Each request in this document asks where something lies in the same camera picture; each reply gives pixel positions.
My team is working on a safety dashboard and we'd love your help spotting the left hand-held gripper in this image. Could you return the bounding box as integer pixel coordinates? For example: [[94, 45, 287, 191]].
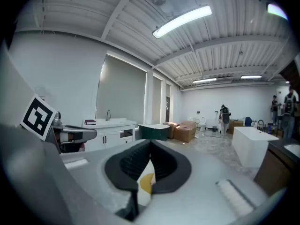
[[19, 93, 98, 155]]

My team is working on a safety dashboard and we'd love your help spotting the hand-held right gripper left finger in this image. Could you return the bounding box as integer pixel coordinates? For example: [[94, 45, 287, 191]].
[[61, 139, 151, 221]]

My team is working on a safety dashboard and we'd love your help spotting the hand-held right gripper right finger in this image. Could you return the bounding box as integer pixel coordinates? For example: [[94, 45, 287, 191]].
[[138, 139, 268, 222]]

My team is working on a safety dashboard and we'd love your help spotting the white vanity cabinet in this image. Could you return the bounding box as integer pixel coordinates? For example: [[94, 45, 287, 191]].
[[82, 117, 137, 152]]

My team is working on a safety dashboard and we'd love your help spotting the small cardboard box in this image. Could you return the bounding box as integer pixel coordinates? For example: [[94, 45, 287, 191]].
[[165, 121, 180, 139]]

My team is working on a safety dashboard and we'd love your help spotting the large cardboard box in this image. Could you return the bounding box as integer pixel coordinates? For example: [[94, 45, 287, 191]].
[[174, 120, 198, 143]]

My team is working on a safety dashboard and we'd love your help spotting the dark green bathtub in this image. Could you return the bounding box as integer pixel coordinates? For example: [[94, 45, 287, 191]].
[[137, 123, 171, 142]]

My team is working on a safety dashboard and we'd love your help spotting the white toilet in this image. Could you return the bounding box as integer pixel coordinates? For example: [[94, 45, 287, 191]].
[[199, 116, 208, 132]]

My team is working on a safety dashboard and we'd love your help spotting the medium grey roller blind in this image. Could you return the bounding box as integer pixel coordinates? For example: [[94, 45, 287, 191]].
[[152, 75, 163, 125]]

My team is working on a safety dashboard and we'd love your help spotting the white rectangular bathtub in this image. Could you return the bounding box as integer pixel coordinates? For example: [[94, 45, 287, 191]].
[[232, 126, 280, 169]]

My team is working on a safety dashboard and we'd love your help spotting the black faucet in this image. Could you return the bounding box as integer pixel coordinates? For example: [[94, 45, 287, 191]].
[[256, 119, 267, 133]]

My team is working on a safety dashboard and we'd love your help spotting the brown vanity cabinet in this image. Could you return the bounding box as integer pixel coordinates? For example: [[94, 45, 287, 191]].
[[254, 138, 300, 197]]

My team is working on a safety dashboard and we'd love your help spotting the long ceiling tube light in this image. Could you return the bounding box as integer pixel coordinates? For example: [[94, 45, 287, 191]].
[[152, 5, 213, 39]]

